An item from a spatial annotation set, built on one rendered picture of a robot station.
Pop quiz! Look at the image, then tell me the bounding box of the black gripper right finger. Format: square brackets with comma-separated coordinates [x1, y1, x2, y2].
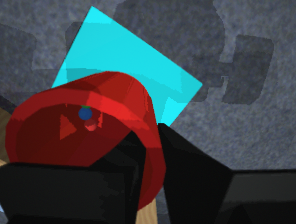
[157, 123, 296, 224]

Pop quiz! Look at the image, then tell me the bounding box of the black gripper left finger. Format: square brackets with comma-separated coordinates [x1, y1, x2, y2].
[0, 131, 146, 224]

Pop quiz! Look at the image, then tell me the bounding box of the blue marble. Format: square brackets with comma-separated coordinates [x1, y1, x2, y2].
[78, 108, 92, 120]

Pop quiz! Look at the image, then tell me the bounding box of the tan wooden bar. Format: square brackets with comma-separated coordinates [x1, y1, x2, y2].
[0, 107, 158, 224]

